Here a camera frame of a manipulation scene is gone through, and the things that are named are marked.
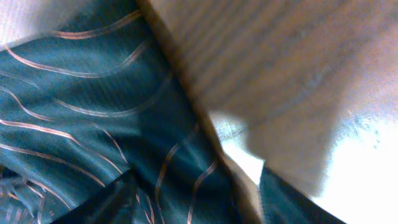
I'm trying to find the black printed cycling jersey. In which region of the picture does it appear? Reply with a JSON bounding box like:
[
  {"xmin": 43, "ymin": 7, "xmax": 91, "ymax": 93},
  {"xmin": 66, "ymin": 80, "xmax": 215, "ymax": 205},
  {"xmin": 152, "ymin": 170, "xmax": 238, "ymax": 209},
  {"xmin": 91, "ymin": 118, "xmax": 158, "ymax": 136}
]
[{"xmin": 1, "ymin": 1, "xmax": 338, "ymax": 224}]

